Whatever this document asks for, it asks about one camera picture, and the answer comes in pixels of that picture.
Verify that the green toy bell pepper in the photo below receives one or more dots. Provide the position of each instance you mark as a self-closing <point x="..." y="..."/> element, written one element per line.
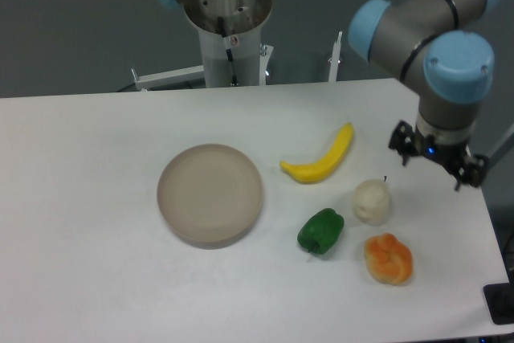
<point x="321" y="232"/>

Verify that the yellow toy banana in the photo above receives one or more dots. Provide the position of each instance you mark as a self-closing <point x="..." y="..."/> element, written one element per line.
<point x="321" y="169"/>

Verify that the white metal frame bar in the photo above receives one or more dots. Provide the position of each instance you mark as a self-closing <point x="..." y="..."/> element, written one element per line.
<point x="169" y="80"/>

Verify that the black box at table edge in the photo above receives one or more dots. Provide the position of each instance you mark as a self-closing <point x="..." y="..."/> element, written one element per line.
<point x="499" y="299"/>

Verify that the white toy garlic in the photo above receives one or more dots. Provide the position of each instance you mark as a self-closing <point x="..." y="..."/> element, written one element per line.
<point x="371" y="200"/>

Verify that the grey diagonal table leg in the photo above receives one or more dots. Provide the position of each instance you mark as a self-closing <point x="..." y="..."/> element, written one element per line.
<point x="498" y="150"/>

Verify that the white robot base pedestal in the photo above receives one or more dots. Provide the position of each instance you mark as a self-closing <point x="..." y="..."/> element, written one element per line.
<point x="229" y="33"/>

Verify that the orange toy bread knot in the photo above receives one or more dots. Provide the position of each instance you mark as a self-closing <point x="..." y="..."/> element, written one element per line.
<point x="387" y="259"/>

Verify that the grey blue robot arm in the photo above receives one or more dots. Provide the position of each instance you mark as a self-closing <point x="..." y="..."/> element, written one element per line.
<point x="421" y="43"/>

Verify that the white metal upright bracket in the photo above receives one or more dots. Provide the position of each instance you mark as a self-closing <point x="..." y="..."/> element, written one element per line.
<point x="335" y="58"/>

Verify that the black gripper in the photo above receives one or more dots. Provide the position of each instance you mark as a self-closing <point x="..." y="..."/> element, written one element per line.
<point x="447" y="148"/>

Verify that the beige round plate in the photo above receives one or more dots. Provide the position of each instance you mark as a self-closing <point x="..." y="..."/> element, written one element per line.
<point x="210" y="195"/>

